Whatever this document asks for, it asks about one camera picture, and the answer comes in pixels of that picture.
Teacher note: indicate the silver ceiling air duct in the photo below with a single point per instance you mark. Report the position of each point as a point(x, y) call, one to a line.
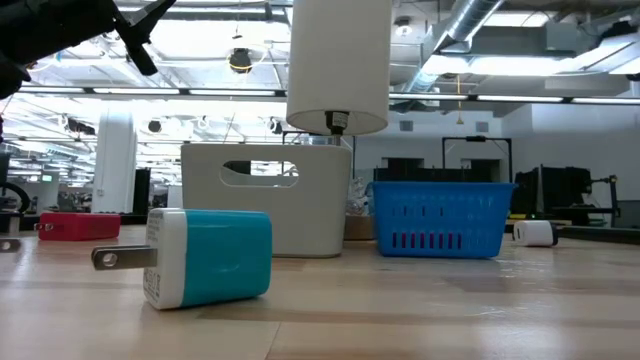
point(470, 20)

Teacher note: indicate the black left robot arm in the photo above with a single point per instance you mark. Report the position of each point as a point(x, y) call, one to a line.
point(10, 77)

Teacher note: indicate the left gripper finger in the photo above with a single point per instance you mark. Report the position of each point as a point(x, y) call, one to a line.
point(150, 15)
point(140, 55)

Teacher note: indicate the black metal frame stand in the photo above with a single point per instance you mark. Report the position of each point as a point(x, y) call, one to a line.
point(477, 138)

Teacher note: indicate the white charger black end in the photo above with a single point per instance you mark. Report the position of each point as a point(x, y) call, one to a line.
point(532, 233)

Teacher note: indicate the white building pillar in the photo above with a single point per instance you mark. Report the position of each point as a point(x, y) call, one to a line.
point(115, 165)

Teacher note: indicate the yellow hanging pendant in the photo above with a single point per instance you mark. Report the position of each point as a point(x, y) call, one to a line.
point(459, 120)

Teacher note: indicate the metal plug prong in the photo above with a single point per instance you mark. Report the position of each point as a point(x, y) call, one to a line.
point(15, 245)

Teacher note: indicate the black equipment rack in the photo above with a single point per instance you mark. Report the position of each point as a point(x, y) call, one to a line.
point(560, 190)

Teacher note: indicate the red flat pronged charger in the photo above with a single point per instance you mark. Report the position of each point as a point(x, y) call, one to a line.
point(80, 226)

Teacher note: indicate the teal and white charger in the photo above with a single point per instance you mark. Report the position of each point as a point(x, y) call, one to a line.
point(225, 255)

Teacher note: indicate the blue plastic slotted basket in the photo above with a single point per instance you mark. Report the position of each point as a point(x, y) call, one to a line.
point(440, 200)

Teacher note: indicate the black round ceiling fixture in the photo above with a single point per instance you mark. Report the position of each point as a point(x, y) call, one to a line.
point(240, 60)

